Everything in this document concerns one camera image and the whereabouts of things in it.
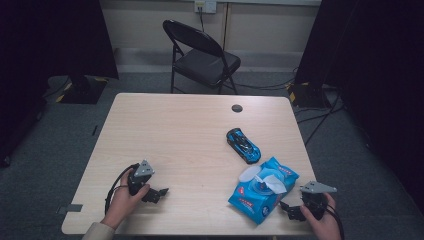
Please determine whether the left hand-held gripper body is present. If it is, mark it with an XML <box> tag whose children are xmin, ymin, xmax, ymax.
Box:
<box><xmin>128</xmin><ymin>159</ymin><xmax>155</xmax><ymax>196</ymax></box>

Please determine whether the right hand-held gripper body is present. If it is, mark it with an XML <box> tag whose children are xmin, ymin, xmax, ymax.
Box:
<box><xmin>299</xmin><ymin>180</ymin><xmax>338</xmax><ymax>221</ymax></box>

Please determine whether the white wet wipe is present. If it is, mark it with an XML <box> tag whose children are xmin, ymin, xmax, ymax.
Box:
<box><xmin>260</xmin><ymin>174</ymin><xmax>288</xmax><ymax>195</ymax></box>

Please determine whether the blue wet wipes pack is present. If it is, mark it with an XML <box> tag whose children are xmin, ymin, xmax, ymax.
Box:
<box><xmin>227</xmin><ymin>156</ymin><xmax>300</xmax><ymax>226</ymax></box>

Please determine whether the blue toy car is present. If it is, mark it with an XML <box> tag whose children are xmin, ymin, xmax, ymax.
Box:
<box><xmin>226</xmin><ymin>127</ymin><xmax>262</xmax><ymax>165</ymax></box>

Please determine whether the person's right hand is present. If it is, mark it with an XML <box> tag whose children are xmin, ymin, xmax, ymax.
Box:
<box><xmin>299</xmin><ymin>193</ymin><xmax>343</xmax><ymax>240</ymax></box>

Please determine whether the person's left hand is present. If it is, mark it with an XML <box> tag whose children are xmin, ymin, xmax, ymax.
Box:
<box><xmin>101</xmin><ymin>169</ymin><xmax>151</xmax><ymax>231</ymax></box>

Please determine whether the grey tape piece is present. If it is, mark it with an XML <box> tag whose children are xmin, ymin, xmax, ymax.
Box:
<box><xmin>56</xmin><ymin>203</ymin><xmax>84</xmax><ymax>215</ymax></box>

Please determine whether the black stand base yellow tape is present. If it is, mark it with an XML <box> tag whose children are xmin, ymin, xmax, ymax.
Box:
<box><xmin>287</xmin><ymin>81</ymin><xmax>332</xmax><ymax>110</ymax></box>
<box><xmin>54</xmin><ymin>74</ymin><xmax>110</xmax><ymax>105</ymax></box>

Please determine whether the black folding chair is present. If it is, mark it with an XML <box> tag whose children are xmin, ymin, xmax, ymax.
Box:
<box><xmin>162</xmin><ymin>19</ymin><xmax>242</xmax><ymax>96</ymax></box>

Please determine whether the black curtain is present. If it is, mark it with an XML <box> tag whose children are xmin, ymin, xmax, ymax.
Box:
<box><xmin>0</xmin><ymin>0</ymin><xmax>120</xmax><ymax>168</ymax></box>
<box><xmin>294</xmin><ymin>0</ymin><xmax>424</xmax><ymax>214</ymax></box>

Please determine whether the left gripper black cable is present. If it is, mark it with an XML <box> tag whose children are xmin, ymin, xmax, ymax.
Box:
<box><xmin>104</xmin><ymin>162</ymin><xmax>140</xmax><ymax>215</ymax></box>

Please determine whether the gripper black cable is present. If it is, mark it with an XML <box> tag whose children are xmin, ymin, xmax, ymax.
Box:
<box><xmin>104</xmin><ymin>162</ymin><xmax>140</xmax><ymax>215</ymax></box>
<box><xmin>324</xmin><ymin>202</ymin><xmax>346</xmax><ymax>240</ymax></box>

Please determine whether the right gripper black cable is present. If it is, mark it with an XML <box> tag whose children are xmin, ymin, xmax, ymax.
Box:
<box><xmin>324</xmin><ymin>202</ymin><xmax>346</xmax><ymax>240</ymax></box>

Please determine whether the black floor cable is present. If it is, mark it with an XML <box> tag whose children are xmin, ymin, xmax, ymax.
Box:
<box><xmin>295</xmin><ymin>89</ymin><xmax>346</xmax><ymax>148</ymax></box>
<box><xmin>229</xmin><ymin>67</ymin><xmax>298</xmax><ymax>92</ymax></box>

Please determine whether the beige wall conduit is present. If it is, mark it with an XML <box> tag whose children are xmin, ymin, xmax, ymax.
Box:
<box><xmin>222</xmin><ymin>2</ymin><xmax>232</xmax><ymax>52</ymax></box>

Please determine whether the white wall socket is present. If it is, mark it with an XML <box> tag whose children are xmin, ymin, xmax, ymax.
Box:
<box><xmin>194</xmin><ymin>0</ymin><xmax>218</xmax><ymax>15</ymax></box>

